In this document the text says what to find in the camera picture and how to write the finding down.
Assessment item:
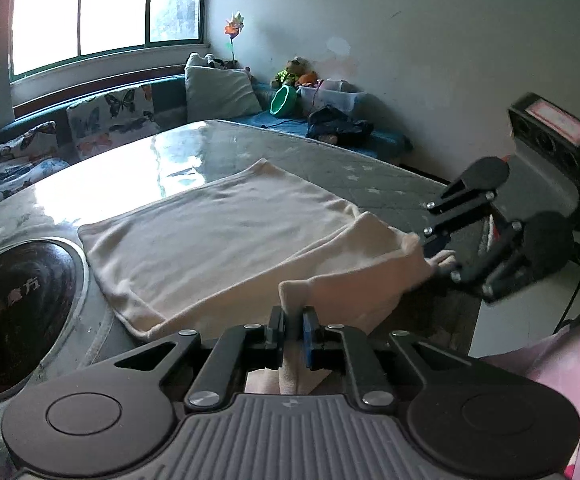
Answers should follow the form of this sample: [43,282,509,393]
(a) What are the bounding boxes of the butterfly print pillow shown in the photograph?
[66,85,163,163]
[0,121,71,213]

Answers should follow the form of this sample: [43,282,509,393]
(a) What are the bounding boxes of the plush toy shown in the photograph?
[270,56,321,90]

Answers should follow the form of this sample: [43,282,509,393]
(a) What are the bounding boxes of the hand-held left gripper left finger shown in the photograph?
[112,305,287,411]

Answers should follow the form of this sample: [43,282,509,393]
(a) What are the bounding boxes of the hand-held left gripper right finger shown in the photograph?
[301,307,478,408]

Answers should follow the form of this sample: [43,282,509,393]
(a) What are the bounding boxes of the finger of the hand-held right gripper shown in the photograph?
[440,220,533,306]
[422,174,498,258]

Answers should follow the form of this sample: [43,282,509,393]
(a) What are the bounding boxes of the green framed window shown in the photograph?
[9,0,205,83]

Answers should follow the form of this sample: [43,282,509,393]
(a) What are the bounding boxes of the plain grey pillow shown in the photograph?
[185,65,263,123]

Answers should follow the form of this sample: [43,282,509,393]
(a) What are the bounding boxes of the dark blue clothes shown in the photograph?
[306,105,375,143]

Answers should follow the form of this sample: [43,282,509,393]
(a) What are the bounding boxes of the round black induction cooktop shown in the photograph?
[0,237,91,406]

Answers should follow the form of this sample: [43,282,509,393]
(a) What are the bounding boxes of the clear plastic storage box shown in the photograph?
[297,79,365,116]

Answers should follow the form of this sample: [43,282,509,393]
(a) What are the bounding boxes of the colourful pinwheel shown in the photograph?
[224,10,247,63]

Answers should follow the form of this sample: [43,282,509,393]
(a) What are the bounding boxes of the green plastic bowl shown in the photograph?
[269,85,297,118]

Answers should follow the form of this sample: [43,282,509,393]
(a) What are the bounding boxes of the cream sweater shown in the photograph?
[77,157,458,396]

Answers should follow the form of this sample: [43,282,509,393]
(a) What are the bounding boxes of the blue corner sofa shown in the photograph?
[0,72,413,211]

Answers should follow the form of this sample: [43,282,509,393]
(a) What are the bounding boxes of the person's pink clothing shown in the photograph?
[480,307,580,480]

